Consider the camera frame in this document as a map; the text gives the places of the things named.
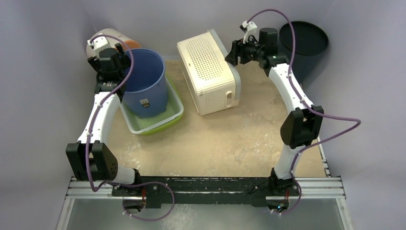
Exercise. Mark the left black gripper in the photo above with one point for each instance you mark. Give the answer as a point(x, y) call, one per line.
point(125, 62)

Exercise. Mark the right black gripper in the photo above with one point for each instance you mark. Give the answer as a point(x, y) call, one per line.
point(234, 52)

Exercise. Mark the cream perforated plastic basket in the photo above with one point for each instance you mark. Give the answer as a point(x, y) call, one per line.
point(214, 84)

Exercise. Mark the large blue plastic bucket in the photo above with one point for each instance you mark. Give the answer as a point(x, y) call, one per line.
point(146, 92)

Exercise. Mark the dark navy round bin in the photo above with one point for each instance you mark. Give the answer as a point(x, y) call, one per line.
point(310, 44)

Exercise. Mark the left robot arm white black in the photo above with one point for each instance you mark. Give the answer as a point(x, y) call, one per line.
point(89, 157)

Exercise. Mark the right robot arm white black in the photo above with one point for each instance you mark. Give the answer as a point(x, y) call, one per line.
point(303, 122)

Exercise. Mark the white cylindrical drawer box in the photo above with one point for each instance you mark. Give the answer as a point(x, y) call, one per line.
point(132, 44)

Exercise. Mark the white green strainer tray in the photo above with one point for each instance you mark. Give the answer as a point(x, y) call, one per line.
point(149, 126)

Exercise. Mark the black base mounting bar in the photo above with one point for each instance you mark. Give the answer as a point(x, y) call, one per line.
point(255, 191)

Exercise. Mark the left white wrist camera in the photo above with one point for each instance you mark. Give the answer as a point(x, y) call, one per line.
point(94, 48)

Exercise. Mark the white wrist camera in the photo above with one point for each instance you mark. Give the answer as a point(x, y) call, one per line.
point(94, 48)
point(249, 28)

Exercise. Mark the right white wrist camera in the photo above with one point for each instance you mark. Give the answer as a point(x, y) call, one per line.
point(249, 28)

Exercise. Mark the aluminium rail frame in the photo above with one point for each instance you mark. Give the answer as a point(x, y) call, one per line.
point(327, 187)

